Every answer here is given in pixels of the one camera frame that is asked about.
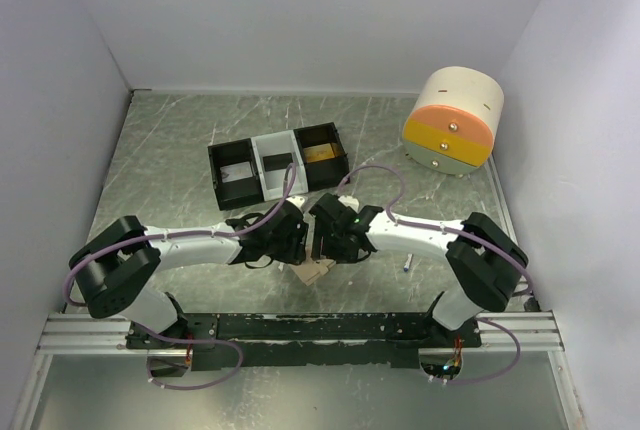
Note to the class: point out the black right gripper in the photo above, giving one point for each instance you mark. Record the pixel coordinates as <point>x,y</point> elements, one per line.
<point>341,257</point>

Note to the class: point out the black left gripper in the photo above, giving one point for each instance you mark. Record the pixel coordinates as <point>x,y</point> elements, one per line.
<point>297,252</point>

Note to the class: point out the beige leather card holder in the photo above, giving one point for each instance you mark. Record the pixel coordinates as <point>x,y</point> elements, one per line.
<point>311,270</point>

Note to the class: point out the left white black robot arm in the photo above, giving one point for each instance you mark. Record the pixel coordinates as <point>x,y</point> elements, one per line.
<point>113,270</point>

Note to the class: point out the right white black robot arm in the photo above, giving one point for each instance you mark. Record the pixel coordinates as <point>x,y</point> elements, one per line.
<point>486,263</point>

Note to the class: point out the black card in bin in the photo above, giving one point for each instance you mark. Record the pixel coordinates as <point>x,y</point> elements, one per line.
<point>277,162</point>

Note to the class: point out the white card in bin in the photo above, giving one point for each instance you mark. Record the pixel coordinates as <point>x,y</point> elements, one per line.
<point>236,172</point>

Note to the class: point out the gold card in bin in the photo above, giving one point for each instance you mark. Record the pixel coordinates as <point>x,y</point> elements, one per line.
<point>320,152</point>

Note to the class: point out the white middle tray bin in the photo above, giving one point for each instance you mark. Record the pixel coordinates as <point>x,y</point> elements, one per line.
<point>273,153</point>

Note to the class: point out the black right tray bin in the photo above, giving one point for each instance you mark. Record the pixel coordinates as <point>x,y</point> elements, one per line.
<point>324,174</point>

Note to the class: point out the black tray bin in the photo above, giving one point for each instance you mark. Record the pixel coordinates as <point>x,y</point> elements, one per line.
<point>237,194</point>
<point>324,174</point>

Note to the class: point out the white blue pen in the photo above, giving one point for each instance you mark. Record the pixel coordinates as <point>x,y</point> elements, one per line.
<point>408,263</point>

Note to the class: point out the black left tray bin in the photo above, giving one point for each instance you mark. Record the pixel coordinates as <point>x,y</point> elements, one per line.
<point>237,194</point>

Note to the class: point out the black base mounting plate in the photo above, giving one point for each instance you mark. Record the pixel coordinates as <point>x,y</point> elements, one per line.
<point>280,340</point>

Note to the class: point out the cream round drawer cabinet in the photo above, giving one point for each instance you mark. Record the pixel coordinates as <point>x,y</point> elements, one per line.
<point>453,125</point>

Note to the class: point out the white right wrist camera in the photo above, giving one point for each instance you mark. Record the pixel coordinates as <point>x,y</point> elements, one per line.
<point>350,202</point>

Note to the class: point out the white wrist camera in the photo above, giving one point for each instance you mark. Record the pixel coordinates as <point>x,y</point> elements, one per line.
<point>298,201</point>
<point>350,202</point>

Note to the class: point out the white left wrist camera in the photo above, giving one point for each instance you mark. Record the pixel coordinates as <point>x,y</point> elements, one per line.
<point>298,201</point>

